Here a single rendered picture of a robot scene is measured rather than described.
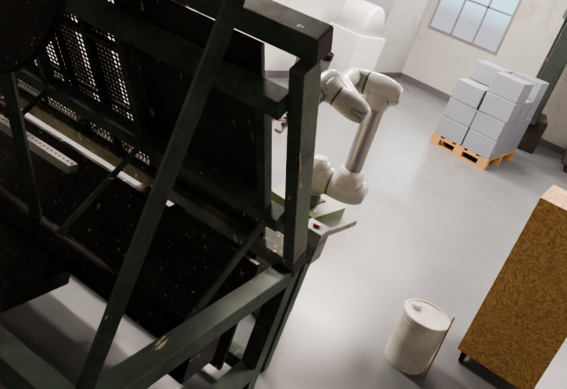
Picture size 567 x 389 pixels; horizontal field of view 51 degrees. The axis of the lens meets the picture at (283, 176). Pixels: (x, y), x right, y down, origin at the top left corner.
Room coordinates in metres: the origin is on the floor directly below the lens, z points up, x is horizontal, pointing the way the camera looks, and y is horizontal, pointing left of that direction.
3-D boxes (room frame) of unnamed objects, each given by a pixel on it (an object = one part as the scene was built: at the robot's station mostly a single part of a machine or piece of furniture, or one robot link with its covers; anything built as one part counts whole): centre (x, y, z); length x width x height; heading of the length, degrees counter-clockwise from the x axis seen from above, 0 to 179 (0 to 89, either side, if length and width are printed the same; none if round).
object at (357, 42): (9.49, -0.34, 0.73); 0.74 x 0.66 x 1.46; 148
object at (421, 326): (3.19, -1.12, 0.24); 0.32 x 0.30 x 0.47; 58
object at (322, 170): (3.23, -0.18, 0.98); 0.18 x 0.16 x 0.22; 75
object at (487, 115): (8.78, -2.53, 0.63); 1.28 x 0.88 x 1.27; 148
